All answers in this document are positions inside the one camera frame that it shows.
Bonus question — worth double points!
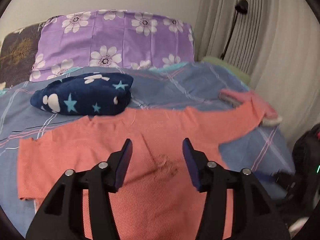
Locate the coral knit sweater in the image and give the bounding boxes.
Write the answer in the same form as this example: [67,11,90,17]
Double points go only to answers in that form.
[17,101,264,239]

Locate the blue plaid bed sheet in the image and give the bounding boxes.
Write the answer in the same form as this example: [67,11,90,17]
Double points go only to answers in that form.
[1,63,295,235]

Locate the navy star fleece garment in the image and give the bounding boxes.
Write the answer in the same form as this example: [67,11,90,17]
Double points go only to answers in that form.
[30,73,133,115]

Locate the green mattress pad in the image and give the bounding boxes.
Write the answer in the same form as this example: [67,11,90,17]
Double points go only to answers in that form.
[201,56,250,85]

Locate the dark floral pillow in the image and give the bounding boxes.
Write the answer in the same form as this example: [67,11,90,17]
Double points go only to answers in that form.
[1,22,44,88]

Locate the beige curtain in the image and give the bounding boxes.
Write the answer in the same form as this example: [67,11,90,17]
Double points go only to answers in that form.
[194,0,319,146]

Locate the purple floral pillow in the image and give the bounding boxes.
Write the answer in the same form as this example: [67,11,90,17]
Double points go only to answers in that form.
[29,9,194,82]

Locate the black floor lamp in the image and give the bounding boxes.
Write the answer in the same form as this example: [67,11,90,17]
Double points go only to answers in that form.
[220,0,249,60]

